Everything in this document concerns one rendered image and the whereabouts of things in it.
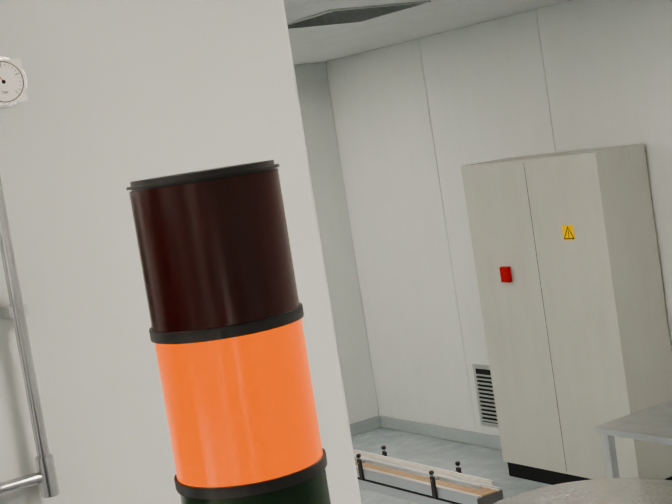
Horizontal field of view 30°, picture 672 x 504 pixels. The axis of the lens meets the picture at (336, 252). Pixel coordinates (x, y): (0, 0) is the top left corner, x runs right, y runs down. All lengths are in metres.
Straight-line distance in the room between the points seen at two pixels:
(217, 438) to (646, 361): 7.11
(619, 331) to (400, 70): 2.87
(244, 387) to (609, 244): 6.87
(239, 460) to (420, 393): 9.27
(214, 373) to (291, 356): 0.03
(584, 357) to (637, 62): 1.74
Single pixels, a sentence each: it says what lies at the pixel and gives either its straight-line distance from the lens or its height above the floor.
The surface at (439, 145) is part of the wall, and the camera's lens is 8.91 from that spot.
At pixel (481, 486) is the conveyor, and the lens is 4.99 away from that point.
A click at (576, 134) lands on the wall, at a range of 7.88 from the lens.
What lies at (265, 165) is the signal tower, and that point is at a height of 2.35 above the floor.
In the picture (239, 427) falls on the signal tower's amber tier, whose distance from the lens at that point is 0.39.
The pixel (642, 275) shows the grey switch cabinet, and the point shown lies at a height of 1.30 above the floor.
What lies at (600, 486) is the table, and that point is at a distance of 4.83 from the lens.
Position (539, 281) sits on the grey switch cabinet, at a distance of 7.70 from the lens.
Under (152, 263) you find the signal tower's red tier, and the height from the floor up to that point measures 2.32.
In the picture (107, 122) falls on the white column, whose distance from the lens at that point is 1.93.
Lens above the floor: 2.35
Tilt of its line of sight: 5 degrees down
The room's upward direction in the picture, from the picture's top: 9 degrees counter-clockwise
